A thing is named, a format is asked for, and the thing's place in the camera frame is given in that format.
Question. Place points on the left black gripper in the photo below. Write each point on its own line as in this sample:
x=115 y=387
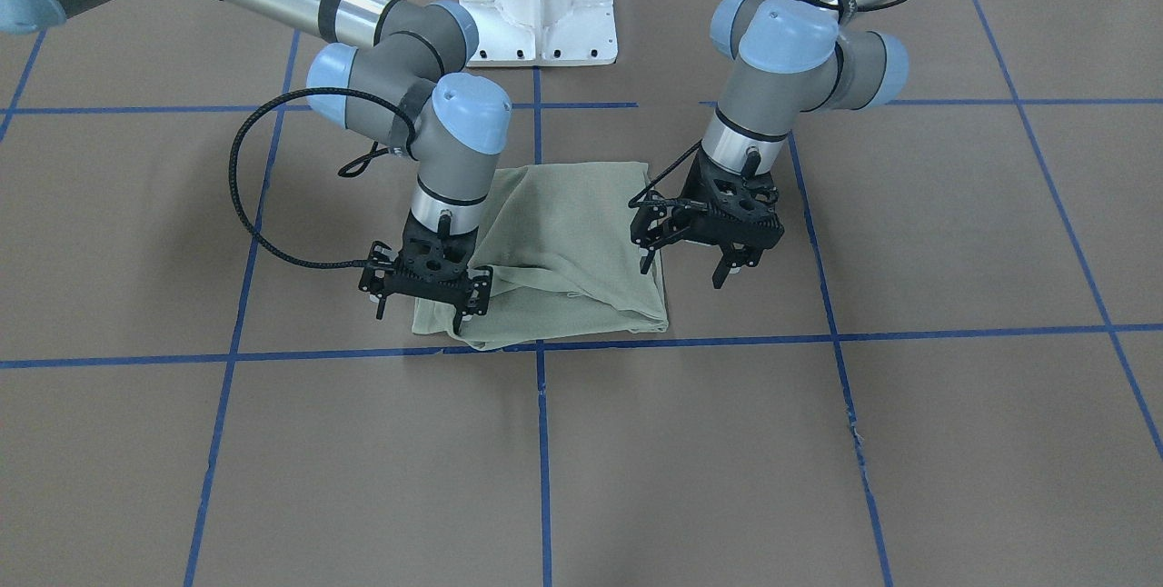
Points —
x=673 y=220

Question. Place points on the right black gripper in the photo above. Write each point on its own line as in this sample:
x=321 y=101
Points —
x=376 y=275

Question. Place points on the green long-sleeve shirt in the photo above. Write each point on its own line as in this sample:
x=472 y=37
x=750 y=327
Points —
x=557 y=239

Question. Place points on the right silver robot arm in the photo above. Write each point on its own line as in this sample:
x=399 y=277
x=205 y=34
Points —
x=394 y=72

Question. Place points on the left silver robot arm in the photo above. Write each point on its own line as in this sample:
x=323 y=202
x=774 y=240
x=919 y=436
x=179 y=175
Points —
x=788 y=57

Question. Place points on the brown paper table mat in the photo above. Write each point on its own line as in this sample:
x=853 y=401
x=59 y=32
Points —
x=947 y=374

